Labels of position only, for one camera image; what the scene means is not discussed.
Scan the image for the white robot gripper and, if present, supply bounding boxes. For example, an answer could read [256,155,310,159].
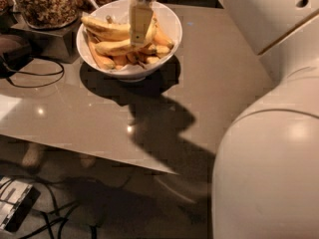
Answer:
[129,0,157,46]

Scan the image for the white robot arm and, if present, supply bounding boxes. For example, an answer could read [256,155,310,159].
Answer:
[209,0,319,239]

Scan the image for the white ceramic bowl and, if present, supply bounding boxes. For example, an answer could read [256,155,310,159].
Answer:
[76,0,182,82]

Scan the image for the small bottom banana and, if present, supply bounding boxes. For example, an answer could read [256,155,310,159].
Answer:
[127,52,160,65]

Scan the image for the dark square jar stand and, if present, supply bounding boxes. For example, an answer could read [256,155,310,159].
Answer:
[10,19,80,63]

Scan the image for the glass jar of nuts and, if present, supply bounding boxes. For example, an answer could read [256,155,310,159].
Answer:
[15,0,78,29]

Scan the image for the dark round object left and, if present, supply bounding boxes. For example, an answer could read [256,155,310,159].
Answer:
[0,34,32,75]

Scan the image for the black cable on table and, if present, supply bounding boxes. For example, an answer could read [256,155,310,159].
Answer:
[0,55,65,90]

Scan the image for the black floor cables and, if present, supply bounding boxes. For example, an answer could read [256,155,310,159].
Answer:
[0,172,111,239]

